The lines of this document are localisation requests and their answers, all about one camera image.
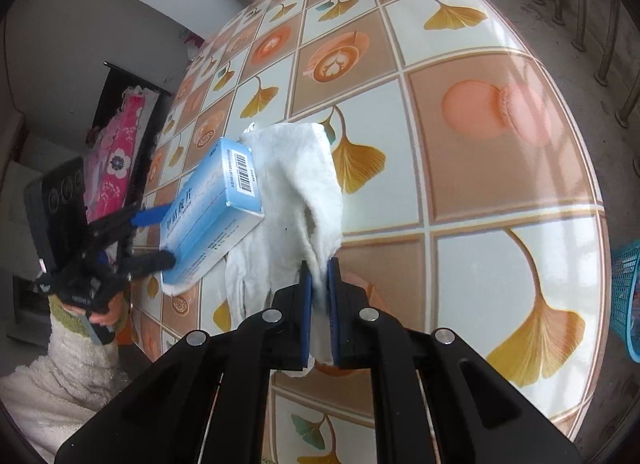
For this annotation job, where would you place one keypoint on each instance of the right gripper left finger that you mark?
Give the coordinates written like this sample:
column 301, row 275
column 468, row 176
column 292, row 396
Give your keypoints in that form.
column 204, row 400

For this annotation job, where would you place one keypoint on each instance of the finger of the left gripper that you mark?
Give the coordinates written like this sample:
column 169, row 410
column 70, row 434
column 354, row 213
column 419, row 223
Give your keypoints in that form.
column 140, row 266
column 140, row 217

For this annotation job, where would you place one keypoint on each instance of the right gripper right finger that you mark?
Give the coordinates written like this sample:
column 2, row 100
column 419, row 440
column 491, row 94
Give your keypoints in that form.
column 436, row 400

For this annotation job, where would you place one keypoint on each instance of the blue medicine box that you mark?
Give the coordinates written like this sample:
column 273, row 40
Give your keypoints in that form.
column 216, row 208

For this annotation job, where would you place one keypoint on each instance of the white cotton glove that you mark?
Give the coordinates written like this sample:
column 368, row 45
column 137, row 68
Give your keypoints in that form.
column 303, row 210

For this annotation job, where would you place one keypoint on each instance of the person's left hand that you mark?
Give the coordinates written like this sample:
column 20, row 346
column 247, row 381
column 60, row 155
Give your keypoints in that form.
column 100, row 313

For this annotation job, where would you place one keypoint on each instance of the pink floral blanket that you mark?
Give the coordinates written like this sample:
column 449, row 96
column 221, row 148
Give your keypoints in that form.
column 107, row 167

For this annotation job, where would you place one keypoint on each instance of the fluffy cream sleeve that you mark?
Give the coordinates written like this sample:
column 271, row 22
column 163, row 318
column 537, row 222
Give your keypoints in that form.
column 52, row 397

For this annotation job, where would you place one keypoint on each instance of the patterned vinyl tablecloth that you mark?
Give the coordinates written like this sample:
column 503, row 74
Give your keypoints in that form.
column 469, row 198

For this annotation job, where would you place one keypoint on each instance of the blue plastic mesh wastebasket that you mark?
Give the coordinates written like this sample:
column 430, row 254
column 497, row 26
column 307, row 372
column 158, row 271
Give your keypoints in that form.
column 624, row 320

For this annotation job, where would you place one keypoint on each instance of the metal balcony railing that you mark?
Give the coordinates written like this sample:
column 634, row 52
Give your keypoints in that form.
column 575, row 3

